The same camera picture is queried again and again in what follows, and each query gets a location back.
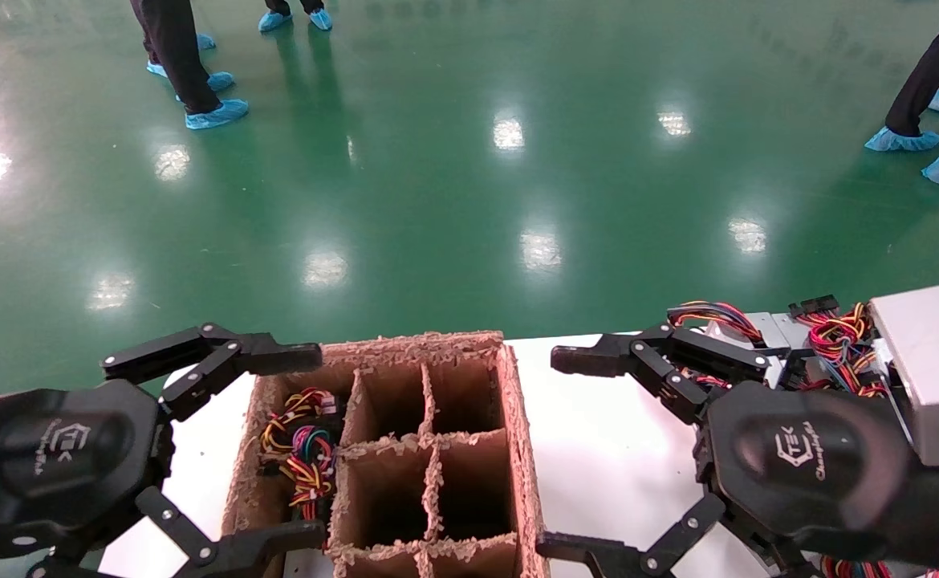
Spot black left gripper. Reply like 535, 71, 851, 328
0, 324, 327, 578

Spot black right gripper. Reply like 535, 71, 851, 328
535, 324, 920, 578

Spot brown cardboard divider box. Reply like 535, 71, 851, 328
221, 331, 551, 578

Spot silver power supply held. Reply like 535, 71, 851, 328
869, 283, 939, 468

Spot person grey shirt black trousers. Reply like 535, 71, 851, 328
885, 0, 939, 173

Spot power supply with coloured wires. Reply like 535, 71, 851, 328
259, 388, 343, 523

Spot silver power supply looped wires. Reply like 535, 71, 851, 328
666, 301, 799, 370

